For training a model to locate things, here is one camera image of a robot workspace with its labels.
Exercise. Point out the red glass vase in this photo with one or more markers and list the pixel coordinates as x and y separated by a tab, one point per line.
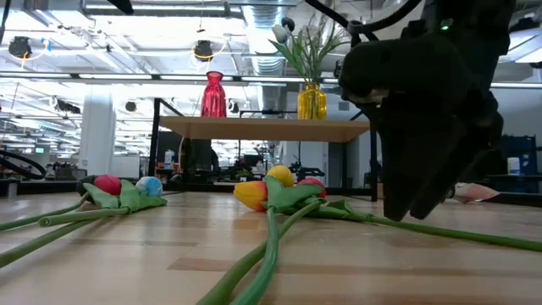
214	97

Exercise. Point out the red artificial tulip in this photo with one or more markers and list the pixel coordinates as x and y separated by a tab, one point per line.
313	186
108	184

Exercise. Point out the black artificial tulip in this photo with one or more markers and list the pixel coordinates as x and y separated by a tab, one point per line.
289	23
84	184

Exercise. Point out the pale crumpled wrapper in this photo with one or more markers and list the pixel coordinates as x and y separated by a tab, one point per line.
474	192

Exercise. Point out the orange yellow artificial tulip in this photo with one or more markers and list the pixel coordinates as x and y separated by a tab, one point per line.
250	195

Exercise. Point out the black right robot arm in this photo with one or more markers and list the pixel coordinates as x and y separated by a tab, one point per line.
466	21

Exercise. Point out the white canister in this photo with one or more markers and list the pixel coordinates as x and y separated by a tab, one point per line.
513	166

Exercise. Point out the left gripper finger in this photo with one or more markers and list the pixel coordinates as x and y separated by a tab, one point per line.
125	6

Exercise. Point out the yellow glass vase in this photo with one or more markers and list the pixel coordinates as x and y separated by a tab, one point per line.
312	103

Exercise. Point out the wooden shelf with black frame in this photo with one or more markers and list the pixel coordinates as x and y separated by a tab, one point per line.
262	129

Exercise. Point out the white blossom grass spray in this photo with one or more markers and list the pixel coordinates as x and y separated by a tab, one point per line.
322	46

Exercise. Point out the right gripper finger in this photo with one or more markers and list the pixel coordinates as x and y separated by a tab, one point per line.
406	169
453	173

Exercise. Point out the silver spiral air duct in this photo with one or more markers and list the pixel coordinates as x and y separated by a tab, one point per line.
262	63

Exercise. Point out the black round ceiling fixture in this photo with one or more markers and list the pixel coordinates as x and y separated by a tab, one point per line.
131	106
203	50
19	46

